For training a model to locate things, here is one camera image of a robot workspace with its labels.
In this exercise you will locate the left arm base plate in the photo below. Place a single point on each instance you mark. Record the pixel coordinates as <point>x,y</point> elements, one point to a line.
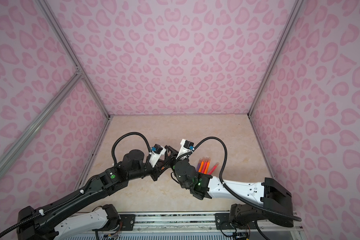
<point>124,222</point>

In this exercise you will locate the left corner aluminium profile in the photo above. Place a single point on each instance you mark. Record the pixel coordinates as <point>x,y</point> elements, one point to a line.
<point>67,46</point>

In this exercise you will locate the right corner aluminium profile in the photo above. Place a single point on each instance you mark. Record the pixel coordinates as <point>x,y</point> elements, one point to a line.
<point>285,34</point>

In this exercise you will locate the purple pen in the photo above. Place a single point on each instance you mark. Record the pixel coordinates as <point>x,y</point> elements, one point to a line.
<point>199,165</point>

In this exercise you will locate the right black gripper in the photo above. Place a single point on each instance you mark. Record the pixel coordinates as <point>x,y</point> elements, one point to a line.
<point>170,159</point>

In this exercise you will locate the diagonal aluminium wall profile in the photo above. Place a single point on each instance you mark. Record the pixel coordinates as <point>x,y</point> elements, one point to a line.
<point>11,155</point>

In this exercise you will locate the orange pen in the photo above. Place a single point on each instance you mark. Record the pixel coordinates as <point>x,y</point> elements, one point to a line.
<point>207,167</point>
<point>201,164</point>

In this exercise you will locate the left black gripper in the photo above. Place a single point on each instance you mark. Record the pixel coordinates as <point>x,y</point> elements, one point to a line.
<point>158,170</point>

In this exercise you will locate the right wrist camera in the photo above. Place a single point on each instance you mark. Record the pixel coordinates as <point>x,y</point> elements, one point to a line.
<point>185,150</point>

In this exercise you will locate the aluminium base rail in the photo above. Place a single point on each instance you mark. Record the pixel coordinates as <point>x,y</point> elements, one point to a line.
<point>145,222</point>

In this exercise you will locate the pink pen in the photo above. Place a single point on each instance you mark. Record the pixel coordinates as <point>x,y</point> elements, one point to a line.
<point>213,168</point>
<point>204,165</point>

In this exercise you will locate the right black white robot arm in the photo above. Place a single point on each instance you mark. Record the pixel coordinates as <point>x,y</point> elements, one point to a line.
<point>267,200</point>

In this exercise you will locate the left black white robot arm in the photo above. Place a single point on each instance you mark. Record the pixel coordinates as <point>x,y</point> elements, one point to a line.
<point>58,220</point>

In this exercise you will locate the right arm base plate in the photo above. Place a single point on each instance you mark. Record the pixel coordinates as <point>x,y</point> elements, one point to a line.
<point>222,221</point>

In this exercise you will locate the corner aluminium profile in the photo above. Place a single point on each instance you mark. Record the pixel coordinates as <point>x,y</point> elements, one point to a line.
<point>67,46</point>
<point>285,34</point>

